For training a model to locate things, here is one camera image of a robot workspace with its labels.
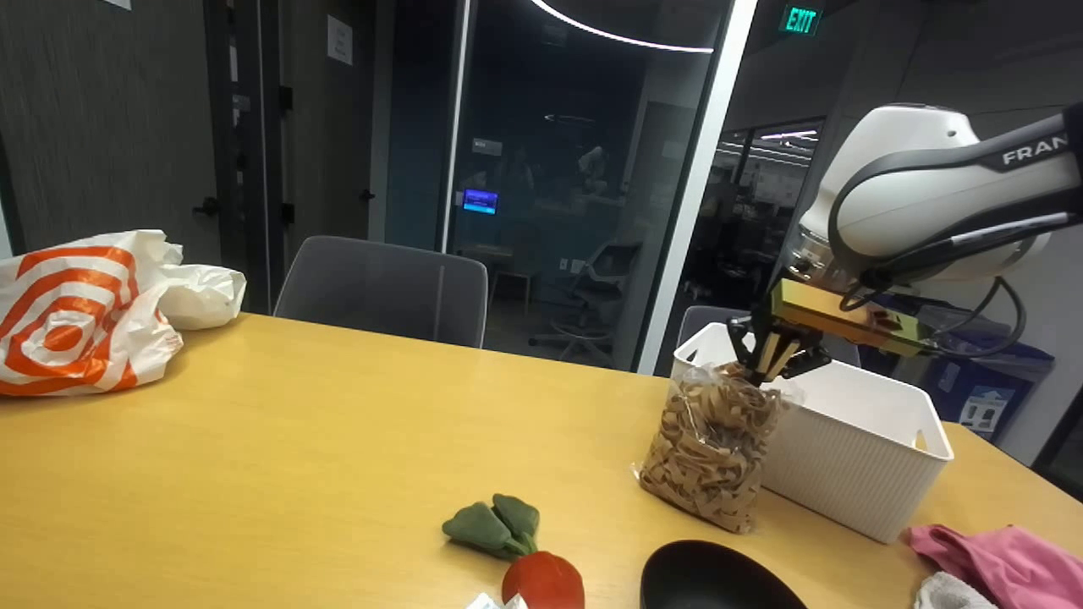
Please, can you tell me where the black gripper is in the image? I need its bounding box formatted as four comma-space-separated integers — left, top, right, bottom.
727, 306, 831, 380

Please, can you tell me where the clear bag of rubber bands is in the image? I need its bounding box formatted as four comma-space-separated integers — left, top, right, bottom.
641, 366, 780, 535

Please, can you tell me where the red plush radish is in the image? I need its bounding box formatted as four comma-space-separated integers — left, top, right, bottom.
439, 494, 584, 609

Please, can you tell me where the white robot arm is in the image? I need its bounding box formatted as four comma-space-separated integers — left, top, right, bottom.
730, 106, 1083, 381

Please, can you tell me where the black bowl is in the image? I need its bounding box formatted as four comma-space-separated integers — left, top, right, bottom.
641, 540, 804, 609

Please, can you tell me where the white plastic storage bin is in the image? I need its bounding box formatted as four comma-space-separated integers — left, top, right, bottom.
670, 358, 954, 540

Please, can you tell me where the white grey cloth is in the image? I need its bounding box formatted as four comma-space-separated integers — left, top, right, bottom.
912, 572, 998, 609

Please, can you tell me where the pink cloth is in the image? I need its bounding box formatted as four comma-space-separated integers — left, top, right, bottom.
903, 523, 1083, 609

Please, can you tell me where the green exit sign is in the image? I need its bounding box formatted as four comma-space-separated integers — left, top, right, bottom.
780, 6, 820, 37

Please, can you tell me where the grey office chair left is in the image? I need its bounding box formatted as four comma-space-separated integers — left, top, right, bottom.
274, 233, 486, 348

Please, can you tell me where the orange white plastic bag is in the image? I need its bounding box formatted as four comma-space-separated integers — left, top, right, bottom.
0, 229, 248, 400

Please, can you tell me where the wrist camera wooden mount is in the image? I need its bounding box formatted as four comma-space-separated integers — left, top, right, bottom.
768, 278, 934, 356

